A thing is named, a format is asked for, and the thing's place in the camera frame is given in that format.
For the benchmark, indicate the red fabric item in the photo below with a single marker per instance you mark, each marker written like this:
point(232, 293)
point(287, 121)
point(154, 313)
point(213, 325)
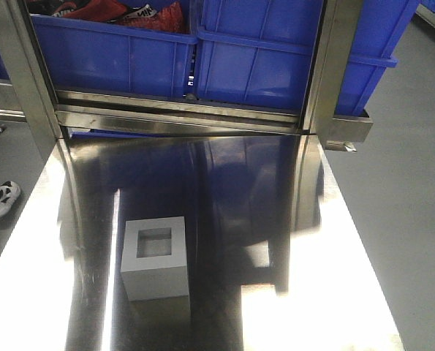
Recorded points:
point(169, 18)

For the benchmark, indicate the blue bin right of post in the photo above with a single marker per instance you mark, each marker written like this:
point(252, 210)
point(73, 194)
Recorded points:
point(259, 52)

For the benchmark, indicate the gray hollow cube base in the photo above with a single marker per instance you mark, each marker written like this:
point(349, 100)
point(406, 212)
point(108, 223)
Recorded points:
point(154, 259)

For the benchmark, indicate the blue bin with red items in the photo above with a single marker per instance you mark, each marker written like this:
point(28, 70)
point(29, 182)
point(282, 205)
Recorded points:
point(110, 57)

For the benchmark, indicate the stainless steel shelf frame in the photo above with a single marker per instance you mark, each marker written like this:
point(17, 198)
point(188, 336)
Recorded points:
point(29, 95)

